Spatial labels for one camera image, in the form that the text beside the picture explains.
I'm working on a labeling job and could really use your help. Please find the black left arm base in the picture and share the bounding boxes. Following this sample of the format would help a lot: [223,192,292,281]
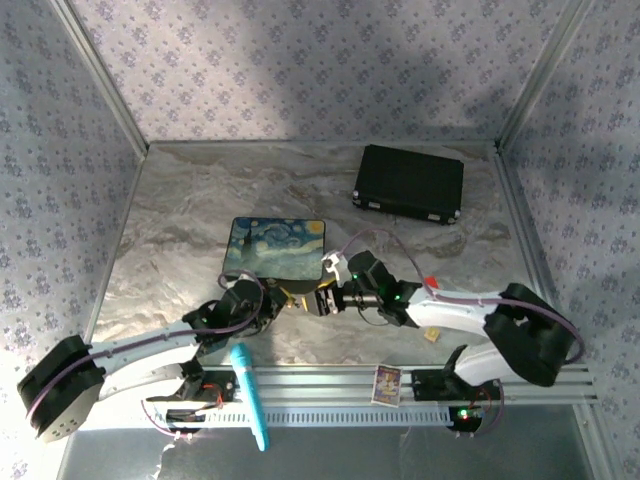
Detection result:
[143,359,237,435]

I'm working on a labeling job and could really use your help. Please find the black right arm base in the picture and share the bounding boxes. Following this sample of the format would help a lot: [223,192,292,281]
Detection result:
[412,344,503,435]

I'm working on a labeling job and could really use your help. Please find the starry night print mouse pad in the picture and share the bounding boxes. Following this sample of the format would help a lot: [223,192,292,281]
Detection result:
[222,216,327,282]

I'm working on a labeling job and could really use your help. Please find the blue marker pen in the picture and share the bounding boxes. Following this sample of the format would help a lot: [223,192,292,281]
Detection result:
[228,342,271,453]

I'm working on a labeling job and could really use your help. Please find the small printed card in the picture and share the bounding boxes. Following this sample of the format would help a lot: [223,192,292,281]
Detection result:
[370,364,403,408]

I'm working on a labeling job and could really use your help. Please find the black ribbed aluminium case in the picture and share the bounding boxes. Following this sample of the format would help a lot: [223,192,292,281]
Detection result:
[351,144,465,227]

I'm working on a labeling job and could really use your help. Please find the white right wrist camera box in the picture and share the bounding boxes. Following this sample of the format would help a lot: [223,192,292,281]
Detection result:
[322,251,352,288]

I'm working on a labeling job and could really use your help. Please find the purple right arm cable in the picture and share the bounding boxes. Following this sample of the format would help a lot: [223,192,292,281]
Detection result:
[339,228,586,369]

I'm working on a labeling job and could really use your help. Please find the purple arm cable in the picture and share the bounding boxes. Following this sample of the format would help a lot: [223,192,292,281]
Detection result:
[339,228,586,369]
[24,268,264,429]

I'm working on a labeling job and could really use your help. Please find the aluminium mounting rail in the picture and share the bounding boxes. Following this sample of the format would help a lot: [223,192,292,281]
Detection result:
[199,363,599,407]

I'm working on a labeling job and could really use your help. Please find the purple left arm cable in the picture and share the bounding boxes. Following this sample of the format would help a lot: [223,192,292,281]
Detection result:
[24,268,264,429]

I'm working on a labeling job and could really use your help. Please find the white slotted cable duct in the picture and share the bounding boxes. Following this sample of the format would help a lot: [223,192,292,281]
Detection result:
[154,404,482,429]

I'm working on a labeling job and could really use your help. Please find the aluminium enclosure frame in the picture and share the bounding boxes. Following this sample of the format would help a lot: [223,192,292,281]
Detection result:
[49,0,601,480]

